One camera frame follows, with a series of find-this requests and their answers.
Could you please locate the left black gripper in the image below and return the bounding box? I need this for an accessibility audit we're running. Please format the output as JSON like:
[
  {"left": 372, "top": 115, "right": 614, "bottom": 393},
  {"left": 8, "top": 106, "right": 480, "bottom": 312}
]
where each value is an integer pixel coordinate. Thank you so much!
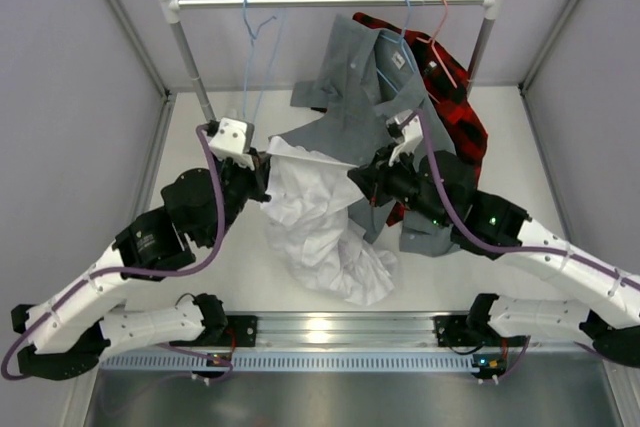
[{"left": 201, "top": 146, "right": 274, "bottom": 249}]

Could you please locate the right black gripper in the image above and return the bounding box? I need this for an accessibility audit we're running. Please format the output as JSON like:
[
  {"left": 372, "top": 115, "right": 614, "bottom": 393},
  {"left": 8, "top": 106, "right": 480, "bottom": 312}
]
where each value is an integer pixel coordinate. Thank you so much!
[{"left": 350, "top": 143, "right": 452, "bottom": 230}]

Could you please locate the white shirt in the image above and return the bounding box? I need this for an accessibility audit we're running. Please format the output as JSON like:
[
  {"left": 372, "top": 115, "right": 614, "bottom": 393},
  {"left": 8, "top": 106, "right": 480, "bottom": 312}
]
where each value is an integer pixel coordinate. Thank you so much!
[{"left": 261, "top": 136, "right": 398, "bottom": 306}]

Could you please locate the light blue hanger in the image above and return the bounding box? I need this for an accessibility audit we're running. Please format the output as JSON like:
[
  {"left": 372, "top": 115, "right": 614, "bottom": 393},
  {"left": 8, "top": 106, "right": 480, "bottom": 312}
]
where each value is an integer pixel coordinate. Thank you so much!
[{"left": 241, "top": 0, "right": 287, "bottom": 122}]

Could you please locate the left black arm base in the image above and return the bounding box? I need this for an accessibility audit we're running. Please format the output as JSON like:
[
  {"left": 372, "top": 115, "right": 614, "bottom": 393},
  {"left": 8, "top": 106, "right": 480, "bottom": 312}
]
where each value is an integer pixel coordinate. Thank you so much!
[{"left": 218, "top": 314, "right": 258, "bottom": 348}]

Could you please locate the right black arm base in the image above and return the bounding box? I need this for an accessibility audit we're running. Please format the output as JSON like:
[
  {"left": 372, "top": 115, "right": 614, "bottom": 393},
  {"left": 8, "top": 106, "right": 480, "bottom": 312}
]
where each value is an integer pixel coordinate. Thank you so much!
[{"left": 433, "top": 314, "right": 527, "bottom": 384}]

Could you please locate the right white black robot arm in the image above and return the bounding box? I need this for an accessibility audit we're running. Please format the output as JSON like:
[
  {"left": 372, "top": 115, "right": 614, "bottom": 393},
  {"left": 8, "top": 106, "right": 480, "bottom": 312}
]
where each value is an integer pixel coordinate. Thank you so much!
[{"left": 348, "top": 147, "right": 639, "bottom": 368}]

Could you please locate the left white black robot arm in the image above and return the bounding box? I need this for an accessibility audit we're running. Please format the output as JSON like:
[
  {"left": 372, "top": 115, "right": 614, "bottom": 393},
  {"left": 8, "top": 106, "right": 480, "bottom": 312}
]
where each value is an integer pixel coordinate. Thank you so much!
[{"left": 6, "top": 150, "right": 270, "bottom": 381}]

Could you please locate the grey button-up shirt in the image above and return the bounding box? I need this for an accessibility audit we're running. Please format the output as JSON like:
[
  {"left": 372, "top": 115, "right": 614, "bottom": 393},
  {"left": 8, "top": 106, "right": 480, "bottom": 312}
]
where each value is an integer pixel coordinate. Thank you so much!
[{"left": 268, "top": 13, "right": 485, "bottom": 259}]

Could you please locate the red black plaid shirt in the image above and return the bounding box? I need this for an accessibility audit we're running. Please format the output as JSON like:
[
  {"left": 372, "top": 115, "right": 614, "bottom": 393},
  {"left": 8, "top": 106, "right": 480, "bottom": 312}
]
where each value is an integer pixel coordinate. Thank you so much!
[{"left": 351, "top": 12, "right": 489, "bottom": 227}]

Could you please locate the blue hanger holding grey shirt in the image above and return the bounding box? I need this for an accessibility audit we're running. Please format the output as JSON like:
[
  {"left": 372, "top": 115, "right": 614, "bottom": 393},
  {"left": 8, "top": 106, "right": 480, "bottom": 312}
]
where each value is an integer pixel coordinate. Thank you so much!
[{"left": 373, "top": 0, "right": 418, "bottom": 100}]

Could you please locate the white metal clothes rack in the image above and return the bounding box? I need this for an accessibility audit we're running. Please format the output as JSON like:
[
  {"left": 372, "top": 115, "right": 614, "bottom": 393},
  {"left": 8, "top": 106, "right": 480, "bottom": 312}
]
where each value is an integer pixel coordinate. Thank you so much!
[{"left": 157, "top": 0, "right": 505, "bottom": 120}]

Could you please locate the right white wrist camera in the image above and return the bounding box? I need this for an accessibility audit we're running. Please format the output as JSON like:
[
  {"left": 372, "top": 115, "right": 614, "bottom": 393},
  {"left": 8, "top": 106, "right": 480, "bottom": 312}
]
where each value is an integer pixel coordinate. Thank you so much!
[{"left": 386, "top": 110, "right": 423, "bottom": 154}]

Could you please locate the pink wire hanger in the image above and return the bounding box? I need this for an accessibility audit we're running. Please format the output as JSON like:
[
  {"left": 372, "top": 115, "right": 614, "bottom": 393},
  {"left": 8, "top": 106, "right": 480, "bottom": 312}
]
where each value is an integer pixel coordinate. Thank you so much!
[{"left": 420, "top": 0, "right": 458, "bottom": 89}]

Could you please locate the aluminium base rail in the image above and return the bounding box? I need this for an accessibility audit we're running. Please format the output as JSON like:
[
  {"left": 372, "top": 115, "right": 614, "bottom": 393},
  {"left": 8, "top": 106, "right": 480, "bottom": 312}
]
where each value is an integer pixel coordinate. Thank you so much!
[{"left": 79, "top": 310, "right": 626, "bottom": 348}]

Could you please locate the slotted grey cable duct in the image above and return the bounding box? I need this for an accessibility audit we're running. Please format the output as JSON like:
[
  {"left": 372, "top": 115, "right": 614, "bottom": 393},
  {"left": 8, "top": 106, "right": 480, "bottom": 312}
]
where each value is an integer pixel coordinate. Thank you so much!
[{"left": 101, "top": 350, "right": 480, "bottom": 373}]

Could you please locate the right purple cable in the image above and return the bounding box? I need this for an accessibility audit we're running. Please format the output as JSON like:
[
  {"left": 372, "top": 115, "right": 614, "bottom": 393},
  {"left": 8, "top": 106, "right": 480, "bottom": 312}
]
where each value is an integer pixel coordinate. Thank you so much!
[{"left": 394, "top": 109, "right": 640, "bottom": 388}]

